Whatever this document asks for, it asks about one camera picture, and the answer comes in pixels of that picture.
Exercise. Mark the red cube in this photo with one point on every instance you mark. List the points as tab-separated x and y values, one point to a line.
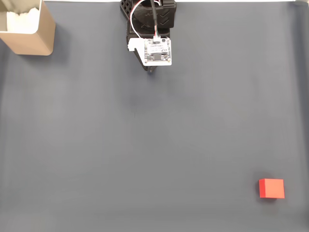
274	189

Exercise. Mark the white padding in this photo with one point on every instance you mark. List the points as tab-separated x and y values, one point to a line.
23	21

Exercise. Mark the dark gray table mat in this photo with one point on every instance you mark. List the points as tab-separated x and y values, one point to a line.
96	145

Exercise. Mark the camera board on white mount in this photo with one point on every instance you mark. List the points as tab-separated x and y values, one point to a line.
158	52

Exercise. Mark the beige box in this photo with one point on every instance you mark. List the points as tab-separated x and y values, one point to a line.
36	41

